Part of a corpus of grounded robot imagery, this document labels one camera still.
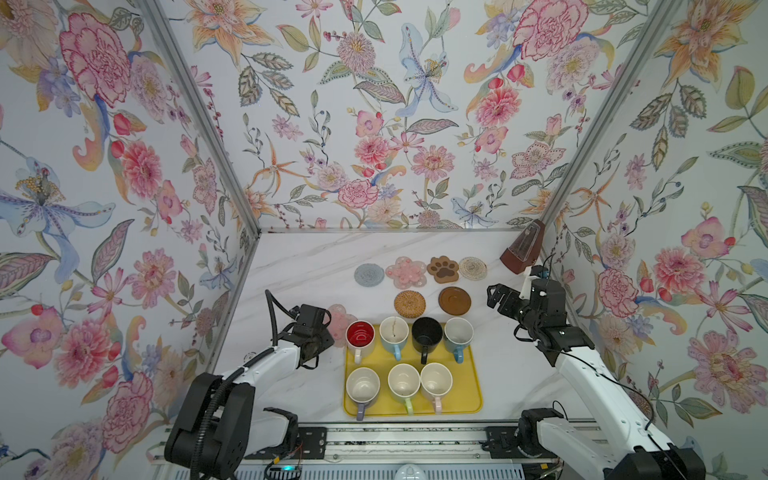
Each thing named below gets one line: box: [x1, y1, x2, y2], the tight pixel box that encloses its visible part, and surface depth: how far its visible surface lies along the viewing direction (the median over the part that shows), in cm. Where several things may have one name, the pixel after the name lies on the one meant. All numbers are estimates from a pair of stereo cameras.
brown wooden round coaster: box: [438, 286, 472, 317], surface depth 103 cm
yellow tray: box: [344, 325, 482, 416], surface depth 84 cm
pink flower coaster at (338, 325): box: [327, 303, 358, 348], surface depth 100 cm
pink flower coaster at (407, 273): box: [385, 256, 427, 290], surface depth 110 cm
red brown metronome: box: [500, 219, 545, 275], surface depth 105 cm
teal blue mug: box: [444, 316, 475, 364], surface depth 86 cm
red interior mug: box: [345, 320, 376, 365], surface depth 88 cm
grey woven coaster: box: [354, 263, 385, 288], surface depth 109 cm
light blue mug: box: [379, 316, 410, 362], surface depth 86 cm
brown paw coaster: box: [427, 255, 459, 284], surface depth 112 cm
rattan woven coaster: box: [394, 290, 427, 319], surface depth 103 cm
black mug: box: [412, 316, 443, 365], surface depth 86 cm
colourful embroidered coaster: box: [458, 256, 488, 281], surface depth 112 cm
